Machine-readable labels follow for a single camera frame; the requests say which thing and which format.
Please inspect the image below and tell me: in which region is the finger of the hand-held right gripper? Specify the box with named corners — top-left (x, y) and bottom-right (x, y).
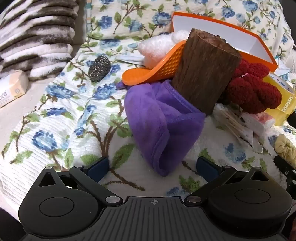
top-left (273, 155), bottom-right (296, 193)

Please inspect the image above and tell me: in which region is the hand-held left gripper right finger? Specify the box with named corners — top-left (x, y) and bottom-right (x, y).
top-left (184, 156), bottom-right (273, 207)

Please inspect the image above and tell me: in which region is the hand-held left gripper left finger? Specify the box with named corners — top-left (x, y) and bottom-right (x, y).
top-left (35, 156), bottom-right (123, 207)

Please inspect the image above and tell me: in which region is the purple fleece cloth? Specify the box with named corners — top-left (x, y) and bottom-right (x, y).
top-left (116, 79), bottom-right (206, 177)

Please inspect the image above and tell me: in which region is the dark red fuzzy toy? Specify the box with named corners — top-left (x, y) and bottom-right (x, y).
top-left (225, 59), bottom-right (282, 114)

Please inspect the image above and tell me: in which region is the orange textured silicone mat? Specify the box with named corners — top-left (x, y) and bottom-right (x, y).
top-left (122, 39), bottom-right (188, 86)

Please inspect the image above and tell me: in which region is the white fluffy cloth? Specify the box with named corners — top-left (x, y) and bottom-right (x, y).
top-left (138, 30), bottom-right (190, 70)

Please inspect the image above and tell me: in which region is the orange cardboard box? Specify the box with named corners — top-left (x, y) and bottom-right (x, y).
top-left (171, 11), bottom-right (278, 73)

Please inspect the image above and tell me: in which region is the cream scrunchie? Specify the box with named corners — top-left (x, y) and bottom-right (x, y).
top-left (274, 134), bottom-right (296, 167)

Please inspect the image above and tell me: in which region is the clear bag of toothpicks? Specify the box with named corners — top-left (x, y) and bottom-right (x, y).
top-left (213, 103), bottom-right (262, 149)

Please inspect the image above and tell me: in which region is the pink white tissue packet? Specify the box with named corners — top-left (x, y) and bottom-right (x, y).
top-left (240, 112), bottom-right (276, 133)

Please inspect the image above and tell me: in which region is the floral blanket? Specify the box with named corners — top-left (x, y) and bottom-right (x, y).
top-left (0, 35), bottom-right (296, 209)

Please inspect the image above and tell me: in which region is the yellow box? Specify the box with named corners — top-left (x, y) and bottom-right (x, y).
top-left (262, 72), bottom-right (296, 127)

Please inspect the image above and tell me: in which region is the brown wooden block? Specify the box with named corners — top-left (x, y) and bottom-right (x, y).
top-left (171, 28), bottom-right (242, 116)

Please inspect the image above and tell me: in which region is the steel wool scrubber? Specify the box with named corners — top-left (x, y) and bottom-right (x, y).
top-left (88, 54), bottom-right (111, 82)

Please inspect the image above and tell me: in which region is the white paper packet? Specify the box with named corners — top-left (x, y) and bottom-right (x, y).
top-left (116, 54), bottom-right (145, 68)

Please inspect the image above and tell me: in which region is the cream tissue pack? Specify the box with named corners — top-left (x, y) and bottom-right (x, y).
top-left (0, 70), bottom-right (29, 109)

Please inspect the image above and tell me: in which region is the brown white striped fluffy blanket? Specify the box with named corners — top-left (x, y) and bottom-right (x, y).
top-left (0, 0), bottom-right (80, 81)

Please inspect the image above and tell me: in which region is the floral pillow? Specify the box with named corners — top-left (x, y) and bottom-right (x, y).
top-left (84, 0), bottom-right (287, 47)

